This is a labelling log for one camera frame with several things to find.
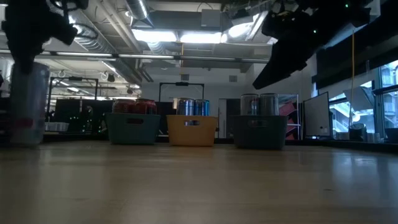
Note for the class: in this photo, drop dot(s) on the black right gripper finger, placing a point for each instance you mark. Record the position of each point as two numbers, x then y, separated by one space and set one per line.
280 57
289 69

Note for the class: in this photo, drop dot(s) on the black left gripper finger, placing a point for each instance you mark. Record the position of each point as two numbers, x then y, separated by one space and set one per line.
25 62

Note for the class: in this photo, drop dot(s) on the light blue slim drink can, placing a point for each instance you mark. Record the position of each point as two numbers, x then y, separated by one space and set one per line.
249 105

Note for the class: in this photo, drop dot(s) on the dark grey plastic bin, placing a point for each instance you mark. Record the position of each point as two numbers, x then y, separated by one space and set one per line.
259 133

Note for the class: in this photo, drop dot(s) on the yellow plastic bin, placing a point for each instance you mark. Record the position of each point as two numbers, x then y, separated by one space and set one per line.
191 133

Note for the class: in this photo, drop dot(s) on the teal plastic bin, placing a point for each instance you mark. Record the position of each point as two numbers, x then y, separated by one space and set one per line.
132 130

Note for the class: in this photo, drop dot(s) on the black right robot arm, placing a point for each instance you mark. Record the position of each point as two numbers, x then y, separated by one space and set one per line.
357 59

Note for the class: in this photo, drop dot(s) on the white rack with red bins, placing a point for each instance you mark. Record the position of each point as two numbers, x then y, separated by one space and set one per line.
290 109

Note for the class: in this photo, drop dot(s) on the white board panel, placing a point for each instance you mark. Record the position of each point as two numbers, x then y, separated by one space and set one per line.
317 115

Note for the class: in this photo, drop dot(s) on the white tray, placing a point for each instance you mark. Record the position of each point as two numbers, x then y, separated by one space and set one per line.
57 126

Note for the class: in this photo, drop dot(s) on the long grey ceiling pipe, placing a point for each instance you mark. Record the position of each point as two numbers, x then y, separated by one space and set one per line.
202 58

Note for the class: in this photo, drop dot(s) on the grey ceiling junction box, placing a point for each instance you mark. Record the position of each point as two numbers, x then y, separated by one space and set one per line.
211 18

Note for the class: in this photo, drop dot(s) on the ceiling light panel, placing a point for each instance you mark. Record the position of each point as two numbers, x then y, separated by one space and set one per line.
154 35
200 38

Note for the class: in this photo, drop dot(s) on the black round bin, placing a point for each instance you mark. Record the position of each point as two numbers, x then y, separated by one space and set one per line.
358 133

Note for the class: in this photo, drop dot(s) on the rectangular metal air duct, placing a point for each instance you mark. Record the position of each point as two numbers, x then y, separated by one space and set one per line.
242 31

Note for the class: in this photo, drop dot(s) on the black gantry frame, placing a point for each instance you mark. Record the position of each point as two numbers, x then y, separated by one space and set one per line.
182 83
74 78

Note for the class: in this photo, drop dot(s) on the black aluminium table frame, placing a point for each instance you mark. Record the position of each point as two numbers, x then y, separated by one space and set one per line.
326 143

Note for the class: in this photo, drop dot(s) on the small silver ventilation duct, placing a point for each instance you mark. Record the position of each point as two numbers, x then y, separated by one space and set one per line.
138 9

